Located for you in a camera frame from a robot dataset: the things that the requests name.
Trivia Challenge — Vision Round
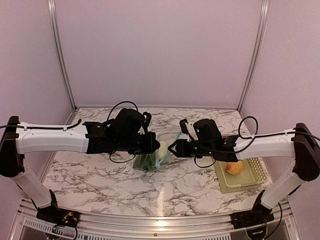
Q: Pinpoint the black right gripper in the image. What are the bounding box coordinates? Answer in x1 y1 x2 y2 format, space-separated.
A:
167 139 214 158

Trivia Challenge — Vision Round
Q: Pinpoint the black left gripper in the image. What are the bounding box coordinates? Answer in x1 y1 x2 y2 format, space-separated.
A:
115 131 161 155

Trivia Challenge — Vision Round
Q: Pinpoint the clear zip top bag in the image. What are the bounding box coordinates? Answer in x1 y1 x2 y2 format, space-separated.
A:
131 128 182 172

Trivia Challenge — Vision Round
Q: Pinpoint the yellow fake fruit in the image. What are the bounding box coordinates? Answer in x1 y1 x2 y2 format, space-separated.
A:
225 160 243 175

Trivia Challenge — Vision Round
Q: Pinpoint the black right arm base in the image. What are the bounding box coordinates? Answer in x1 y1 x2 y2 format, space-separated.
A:
230 190 275 229

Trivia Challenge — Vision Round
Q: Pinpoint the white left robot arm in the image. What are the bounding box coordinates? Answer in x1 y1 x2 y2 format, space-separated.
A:
0 108 161 223

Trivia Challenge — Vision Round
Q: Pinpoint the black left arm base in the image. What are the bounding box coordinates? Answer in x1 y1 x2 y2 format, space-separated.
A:
36 189 80 228

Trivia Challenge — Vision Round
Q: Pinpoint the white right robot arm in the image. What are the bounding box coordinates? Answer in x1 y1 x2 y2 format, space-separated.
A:
168 118 320 224

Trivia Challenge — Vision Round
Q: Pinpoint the fake bok choy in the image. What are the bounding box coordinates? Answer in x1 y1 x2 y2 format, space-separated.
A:
133 140 170 172

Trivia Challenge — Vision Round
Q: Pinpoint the pale green plastic basket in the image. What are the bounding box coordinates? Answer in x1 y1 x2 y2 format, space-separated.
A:
213 158 268 194

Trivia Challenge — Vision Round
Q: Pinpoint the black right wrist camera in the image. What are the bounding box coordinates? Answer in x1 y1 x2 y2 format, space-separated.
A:
179 119 193 136

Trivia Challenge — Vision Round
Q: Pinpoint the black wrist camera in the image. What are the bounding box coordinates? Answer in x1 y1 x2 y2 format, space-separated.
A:
179 119 193 136
142 111 152 135

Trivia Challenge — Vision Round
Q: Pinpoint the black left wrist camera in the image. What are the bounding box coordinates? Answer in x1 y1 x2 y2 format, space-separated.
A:
142 111 152 135

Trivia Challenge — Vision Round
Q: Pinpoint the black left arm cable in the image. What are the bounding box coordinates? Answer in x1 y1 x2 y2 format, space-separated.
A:
0 100 141 162

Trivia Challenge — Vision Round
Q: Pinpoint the front aluminium table rail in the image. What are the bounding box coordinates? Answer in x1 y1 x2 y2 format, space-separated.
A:
9 199 301 240

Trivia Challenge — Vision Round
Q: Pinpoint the left aluminium frame post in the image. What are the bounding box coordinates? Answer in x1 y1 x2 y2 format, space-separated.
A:
48 0 77 111

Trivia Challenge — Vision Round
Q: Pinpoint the aluminium frame post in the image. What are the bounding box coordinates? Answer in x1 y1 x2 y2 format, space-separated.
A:
48 0 77 111
237 0 270 113

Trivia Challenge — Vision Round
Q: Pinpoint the right aluminium frame post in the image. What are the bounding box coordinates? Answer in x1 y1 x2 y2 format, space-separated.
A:
237 0 270 113

